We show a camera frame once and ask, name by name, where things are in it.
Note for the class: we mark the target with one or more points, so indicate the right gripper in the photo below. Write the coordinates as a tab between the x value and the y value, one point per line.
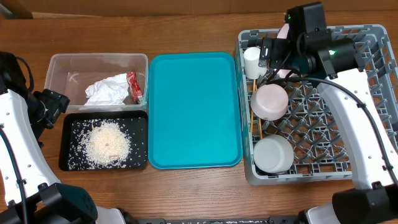
276	49

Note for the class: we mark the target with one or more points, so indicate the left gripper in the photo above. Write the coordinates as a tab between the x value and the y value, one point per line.
56	102

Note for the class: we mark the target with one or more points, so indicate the white plate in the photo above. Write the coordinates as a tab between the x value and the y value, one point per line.
283	31

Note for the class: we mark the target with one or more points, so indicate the white cup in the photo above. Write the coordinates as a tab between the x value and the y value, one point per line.
251	63

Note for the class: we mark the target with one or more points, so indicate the pink bowl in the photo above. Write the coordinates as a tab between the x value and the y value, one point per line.
269	102

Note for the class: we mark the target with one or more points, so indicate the wooden chopstick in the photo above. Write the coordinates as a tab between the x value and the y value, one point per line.
260	128
252	113

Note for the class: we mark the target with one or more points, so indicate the white rice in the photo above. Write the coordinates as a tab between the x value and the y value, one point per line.
99	144

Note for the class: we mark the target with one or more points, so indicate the white napkin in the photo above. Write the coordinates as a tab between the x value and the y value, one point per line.
109	91

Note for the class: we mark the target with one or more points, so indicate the red sauce packet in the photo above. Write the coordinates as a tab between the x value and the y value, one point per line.
134	88

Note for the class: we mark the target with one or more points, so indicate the grey bowl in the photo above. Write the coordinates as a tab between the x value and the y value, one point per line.
273	154

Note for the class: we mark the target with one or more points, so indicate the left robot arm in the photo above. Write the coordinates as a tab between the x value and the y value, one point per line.
33	193

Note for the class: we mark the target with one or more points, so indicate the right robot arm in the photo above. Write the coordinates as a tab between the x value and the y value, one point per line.
336	68

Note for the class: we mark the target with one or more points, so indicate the grey dishwasher rack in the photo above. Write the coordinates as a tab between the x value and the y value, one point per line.
319	153

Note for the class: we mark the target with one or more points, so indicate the clear plastic bin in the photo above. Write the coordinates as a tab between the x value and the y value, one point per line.
72	74

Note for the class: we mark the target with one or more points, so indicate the black tray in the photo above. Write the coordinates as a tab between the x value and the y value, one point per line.
67	130

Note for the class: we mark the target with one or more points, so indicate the teal serving tray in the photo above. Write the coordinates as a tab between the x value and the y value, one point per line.
194	112

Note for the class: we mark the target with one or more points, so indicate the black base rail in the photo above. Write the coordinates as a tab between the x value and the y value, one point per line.
289	219

